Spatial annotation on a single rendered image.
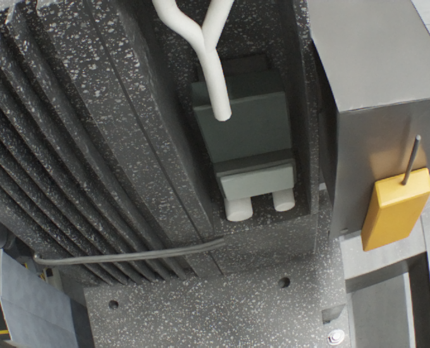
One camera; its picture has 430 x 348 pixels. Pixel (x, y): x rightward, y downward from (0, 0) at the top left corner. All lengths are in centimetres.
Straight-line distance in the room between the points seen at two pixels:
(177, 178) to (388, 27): 31
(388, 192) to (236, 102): 19
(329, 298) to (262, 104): 48
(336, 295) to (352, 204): 43
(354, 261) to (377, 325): 69
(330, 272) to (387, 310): 92
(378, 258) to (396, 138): 78
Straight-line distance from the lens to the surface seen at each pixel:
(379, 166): 53
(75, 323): 131
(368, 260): 124
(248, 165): 71
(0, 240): 114
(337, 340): 117
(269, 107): 61
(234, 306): 97
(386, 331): 189
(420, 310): 149
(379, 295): 190
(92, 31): 41
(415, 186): 56
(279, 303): 97
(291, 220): 80
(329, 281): 101
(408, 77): 45
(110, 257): 83
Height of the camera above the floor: 185
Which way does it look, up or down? 63 degrees down
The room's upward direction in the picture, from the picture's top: 19 degrees counter-clockwise
